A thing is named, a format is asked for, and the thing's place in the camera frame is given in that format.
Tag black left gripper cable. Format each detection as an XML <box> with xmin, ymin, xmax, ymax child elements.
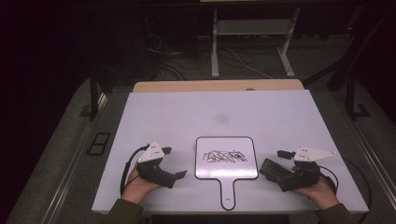
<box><xmin>120</xmin><ymin>145</ymin><xmax>151</xmax><ymax>196</ymax></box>

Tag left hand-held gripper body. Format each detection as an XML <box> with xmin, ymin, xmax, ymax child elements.
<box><xmin>135</xmin><ymin>141</ymin><xmax>177</xmax><ymax>189</ymax></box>

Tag wooden table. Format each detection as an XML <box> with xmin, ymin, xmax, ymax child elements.
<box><xmin>133</xmin><ymin>78</ymin><xmax>305</xmax><ymax>93</ymax></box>

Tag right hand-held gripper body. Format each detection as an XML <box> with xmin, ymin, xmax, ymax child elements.
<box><xmin>292</xmin><ymin>145</ymin><xmax>338</xmax><ymax>190</ymax></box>

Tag white floor cable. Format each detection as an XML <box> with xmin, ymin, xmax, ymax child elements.
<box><xmin>226</xmin><ymin>48</ymin><xmax>275</xmax><ymax>80</ymax></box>

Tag person's right hand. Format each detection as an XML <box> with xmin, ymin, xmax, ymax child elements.
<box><xmin>294</xmin><ymin>175</ymin><xmax>340</xmax><ymax>210</ymax></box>

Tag person's left hand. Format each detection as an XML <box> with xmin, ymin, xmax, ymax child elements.
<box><xmin>120</xmin><ymin>165</ymin><xmax>163</xmax><ymax>205</ymax></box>

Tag black floor cables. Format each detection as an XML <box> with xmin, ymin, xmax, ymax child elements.
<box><xmin>145</xmin><ymin>33</ymin><xmax>213</xmax><ymax>81</ymax></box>

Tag aluminium floor rail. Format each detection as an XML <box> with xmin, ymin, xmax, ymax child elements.
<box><xmin>39</xmin><ymin>92</ymin><xmax>108</xmax><ymax>224</ymax></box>
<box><xmin>331</xmin><ymin>92</ymin><xmax>396</xmax><ymax>203</ymax></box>

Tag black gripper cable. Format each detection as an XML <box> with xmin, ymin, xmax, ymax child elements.
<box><xmin>319</xmin><ymin>157</ymin><xmax>374</xmax><ymax>224</ymax></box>
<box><xmin>120</xmin><ymin>145</ymin><xmax>151</xmax><ymax>196</ymax></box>

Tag white metal stand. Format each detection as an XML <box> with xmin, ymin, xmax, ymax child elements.
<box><xmin>210</xmin><ymin>7</ymin><xmax>302</xmax><ymax>79</ymax></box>

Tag black metal stand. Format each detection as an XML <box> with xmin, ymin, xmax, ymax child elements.
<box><xmin>326</xmin><ymin>6</ymin><xmax>390</xmax><ymax>121</ymax></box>

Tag small whiteboard with handle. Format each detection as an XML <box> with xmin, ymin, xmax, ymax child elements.
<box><xmin>194</xmin><ymin>135</ymin><xmax>260</xmax><ymax>211</ymax></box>

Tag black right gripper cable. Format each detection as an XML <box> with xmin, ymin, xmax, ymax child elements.
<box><xmin>319</xmin><ymin>157</ymin><xmax>374</xmax><ymax>224</ymax></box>

